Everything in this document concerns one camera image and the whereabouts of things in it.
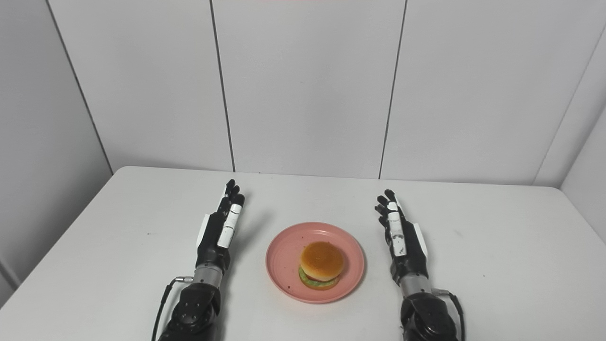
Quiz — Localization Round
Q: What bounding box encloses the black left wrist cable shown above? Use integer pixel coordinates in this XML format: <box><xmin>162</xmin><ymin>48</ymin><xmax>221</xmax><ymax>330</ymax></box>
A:
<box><xmin>151</xmin><ymin>276</ymin><xmax>195</xmax><ymax>341</ymax></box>

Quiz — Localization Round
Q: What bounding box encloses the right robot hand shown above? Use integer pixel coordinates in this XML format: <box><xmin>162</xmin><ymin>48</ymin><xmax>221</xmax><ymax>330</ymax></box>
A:
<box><xmin>375</xmin><ymin>189</ymin><xmax>429</xmax><ymax>286</ymax></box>

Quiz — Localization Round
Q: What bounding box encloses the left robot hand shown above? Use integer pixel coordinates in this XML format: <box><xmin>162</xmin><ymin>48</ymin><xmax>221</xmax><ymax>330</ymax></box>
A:
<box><xmin>195</xmin><ymin>179</ymin><xmax>246</xmax><ymax>274</ymax></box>

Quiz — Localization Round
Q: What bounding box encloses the pink round plate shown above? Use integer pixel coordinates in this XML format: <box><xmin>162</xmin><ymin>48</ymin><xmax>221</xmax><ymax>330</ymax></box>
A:
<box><xmin>265</xmin><ymin>222</ymin><xmax>366</xmax><ymax>305</ymax></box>

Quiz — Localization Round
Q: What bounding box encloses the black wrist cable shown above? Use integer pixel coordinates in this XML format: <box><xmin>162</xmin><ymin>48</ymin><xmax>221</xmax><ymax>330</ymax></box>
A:
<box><xmin>431</xmin><ymin>288</ymin><xmax>466</xmax><ymax>341</ymax></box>
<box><xmin>151</xmin><ymin>276</ymin><xmax>195</xmax><ymax>341</ymax></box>

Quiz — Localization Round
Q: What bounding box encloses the toy hamburger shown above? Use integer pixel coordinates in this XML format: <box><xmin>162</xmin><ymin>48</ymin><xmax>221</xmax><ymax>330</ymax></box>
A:
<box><xmin>298</xmin><ymin>241</ymin><xmax>345</xmax><ymax>290</ymax></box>

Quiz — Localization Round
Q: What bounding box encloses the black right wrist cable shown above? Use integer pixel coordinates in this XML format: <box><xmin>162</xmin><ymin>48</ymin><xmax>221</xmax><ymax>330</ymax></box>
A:
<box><xmin>431</xmin><ymin>288</ymin><xmax>466</xmax><ymax>341</ymax></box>

